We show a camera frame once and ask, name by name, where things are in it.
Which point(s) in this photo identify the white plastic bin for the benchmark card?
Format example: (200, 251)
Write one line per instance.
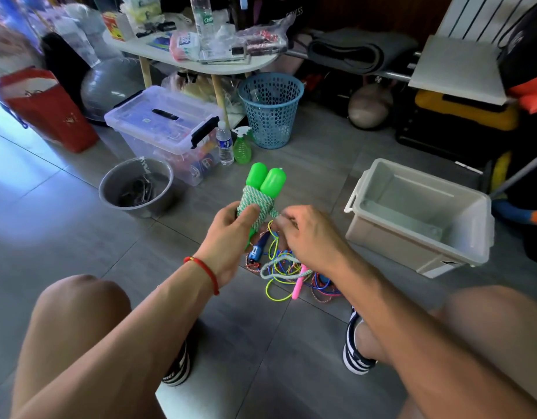
(417, 213)

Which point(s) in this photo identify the clear bin with black latches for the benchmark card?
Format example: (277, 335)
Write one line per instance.
(155, 122)

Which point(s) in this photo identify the yellow black case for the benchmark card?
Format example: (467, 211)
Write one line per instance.
(467, 111)

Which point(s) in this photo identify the person's left forearm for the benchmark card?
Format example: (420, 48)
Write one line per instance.
(111, 362)

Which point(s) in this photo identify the white radiator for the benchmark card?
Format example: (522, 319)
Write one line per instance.
(482, 17)

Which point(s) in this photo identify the grey folded mat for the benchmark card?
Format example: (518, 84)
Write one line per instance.
(363, 52)

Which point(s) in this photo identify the white green pack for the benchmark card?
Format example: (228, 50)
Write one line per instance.
(142, 11)

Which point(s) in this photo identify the grey flat board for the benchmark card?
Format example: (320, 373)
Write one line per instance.
(459, 72)

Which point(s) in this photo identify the person's leg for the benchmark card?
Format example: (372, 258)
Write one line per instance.
(495, 331)
(67, 336)

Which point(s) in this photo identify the clear plastic bag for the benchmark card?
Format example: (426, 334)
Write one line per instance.
(268, 35)

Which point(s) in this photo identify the brown ball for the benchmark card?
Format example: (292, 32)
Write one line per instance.
(370, 107)

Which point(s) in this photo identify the black white shoe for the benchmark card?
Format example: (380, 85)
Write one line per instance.
(354, 358)
(179, 371)

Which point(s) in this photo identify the pink white packet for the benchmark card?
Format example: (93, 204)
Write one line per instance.
(185, 46)

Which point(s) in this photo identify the small plastic water bottle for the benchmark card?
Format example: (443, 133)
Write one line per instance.
(226, 148)

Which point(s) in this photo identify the person's left leg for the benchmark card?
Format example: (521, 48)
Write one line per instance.
(67, 336)

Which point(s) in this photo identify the grey exercise ball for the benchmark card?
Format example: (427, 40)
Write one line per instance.
(111, 87)

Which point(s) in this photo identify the red bag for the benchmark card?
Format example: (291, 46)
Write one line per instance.
(46, 117)

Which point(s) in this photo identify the white plastic bag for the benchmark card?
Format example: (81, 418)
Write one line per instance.
(81, 35)

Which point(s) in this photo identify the person's right leg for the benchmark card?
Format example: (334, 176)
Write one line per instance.
(495, 331)

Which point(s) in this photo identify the multicoloured hula hoop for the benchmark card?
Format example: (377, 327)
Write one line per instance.
(521, 213)

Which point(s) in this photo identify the black red inflatable toy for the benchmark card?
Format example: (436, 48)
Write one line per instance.
(528, 74)

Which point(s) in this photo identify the person's left hand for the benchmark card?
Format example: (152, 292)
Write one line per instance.
(226, 244)

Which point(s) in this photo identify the black white right shoe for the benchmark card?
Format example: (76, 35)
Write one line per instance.
(354, 358)

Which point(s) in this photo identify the green spray bottle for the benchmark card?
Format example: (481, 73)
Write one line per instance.
(243, 152)

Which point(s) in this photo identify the blue mesh plastic basket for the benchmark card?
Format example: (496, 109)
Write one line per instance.
(270, 113)

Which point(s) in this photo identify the white round table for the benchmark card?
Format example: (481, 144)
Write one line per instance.
(155, 49)

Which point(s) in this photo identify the person's right forearm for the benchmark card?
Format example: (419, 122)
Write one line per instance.
(434, 344)

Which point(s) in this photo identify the grey metal basin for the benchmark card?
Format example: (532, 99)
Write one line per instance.
(111, 183)

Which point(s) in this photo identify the person's right hand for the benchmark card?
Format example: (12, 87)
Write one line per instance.
(314, 240)

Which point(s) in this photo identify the black white left shoe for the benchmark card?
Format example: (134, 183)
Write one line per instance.
(179, 371)

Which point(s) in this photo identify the large plastic water bottle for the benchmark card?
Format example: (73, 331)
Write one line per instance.
(201, 11)

